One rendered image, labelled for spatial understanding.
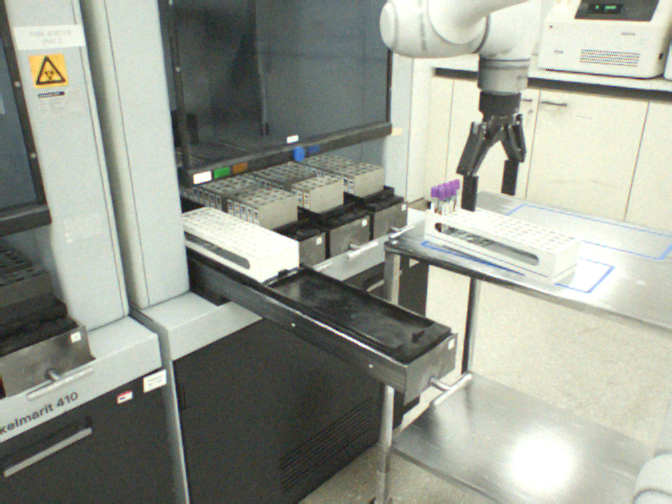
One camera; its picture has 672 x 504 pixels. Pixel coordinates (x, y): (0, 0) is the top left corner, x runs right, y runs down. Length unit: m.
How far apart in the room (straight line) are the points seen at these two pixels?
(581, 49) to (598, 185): 0.65
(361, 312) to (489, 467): 0.64
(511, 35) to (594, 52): 2.10
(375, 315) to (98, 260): 0.50
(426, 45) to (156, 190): 0.54
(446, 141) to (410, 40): 2.64
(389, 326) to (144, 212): 0.49
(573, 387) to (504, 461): 0.85
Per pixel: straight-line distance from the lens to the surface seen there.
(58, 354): 1.09
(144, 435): 1.26
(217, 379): 1.31
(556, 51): 3.30
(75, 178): 1.11
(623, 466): 1.67
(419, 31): 1.04
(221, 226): 1.28
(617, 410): 2.34
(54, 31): 1.07
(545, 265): 1.17
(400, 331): 1.01
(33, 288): 1.12
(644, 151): 3.19
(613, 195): 3.28
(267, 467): 1.56
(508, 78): 1.16
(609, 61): 3.20
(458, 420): 1.68
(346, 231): 1.43
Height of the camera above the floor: 1.32
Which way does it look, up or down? 24 degrees down
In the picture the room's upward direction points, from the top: straight up
